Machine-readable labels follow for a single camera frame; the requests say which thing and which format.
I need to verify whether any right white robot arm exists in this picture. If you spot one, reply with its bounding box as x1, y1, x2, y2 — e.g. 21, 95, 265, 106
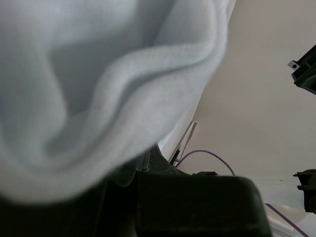
287, 45, 316, 95

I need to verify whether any front aluminium rail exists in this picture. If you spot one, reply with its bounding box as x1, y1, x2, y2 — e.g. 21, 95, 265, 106
168, 121, 197, 165

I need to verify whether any white fabric skirt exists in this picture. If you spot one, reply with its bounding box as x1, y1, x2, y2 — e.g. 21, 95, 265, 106
0, 0, 235, 204

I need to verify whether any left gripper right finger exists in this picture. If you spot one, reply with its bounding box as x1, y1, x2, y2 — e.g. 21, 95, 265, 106
137, 146, 272, 237

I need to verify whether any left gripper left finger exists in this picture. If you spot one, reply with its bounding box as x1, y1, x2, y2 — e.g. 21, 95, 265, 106
0, 153, 148, 237

